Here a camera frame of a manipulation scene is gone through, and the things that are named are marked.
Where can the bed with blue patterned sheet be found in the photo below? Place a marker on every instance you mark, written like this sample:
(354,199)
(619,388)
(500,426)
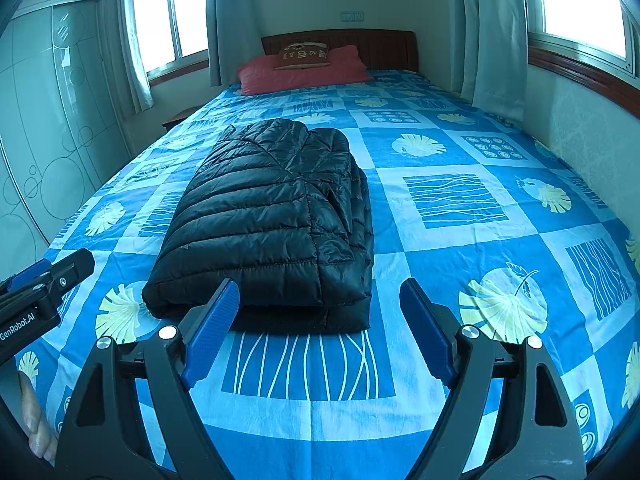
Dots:
(450,260)

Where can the wide white curtain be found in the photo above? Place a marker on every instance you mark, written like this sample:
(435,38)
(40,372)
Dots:
(495,35)

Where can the wooden nightstand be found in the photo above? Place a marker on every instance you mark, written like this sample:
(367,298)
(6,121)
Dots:
(175,120)

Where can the person's left hand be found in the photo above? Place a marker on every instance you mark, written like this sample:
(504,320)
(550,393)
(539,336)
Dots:
(37,425)

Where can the black puffer jacket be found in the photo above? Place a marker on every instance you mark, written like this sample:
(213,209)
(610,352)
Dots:
(265,220)

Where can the narrow white curtain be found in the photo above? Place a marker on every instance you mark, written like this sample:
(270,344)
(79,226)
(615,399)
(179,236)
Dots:
(135,75)

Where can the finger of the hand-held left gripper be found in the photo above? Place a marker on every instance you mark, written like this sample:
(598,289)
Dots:
(70,270)
(22,276)

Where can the red pillow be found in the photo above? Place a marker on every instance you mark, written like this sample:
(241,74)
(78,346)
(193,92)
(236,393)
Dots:
(310,77)

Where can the grey curtain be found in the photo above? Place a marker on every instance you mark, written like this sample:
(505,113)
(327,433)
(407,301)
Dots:
(230,20)

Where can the white patterned wardrobe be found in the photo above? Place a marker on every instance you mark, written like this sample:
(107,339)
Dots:
(50,110)

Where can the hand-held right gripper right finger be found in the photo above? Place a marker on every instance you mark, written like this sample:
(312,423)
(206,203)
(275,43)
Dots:
(427,332)

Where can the brown printed cushion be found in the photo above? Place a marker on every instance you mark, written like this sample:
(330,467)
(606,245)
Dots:
(302,55)

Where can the large window with wooden sill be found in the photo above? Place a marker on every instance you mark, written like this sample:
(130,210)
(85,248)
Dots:
(580,5)

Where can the wooden headboard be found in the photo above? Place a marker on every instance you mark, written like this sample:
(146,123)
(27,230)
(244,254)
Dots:
(390,50)

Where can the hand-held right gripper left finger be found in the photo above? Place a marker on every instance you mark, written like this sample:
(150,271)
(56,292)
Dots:
(210,332)

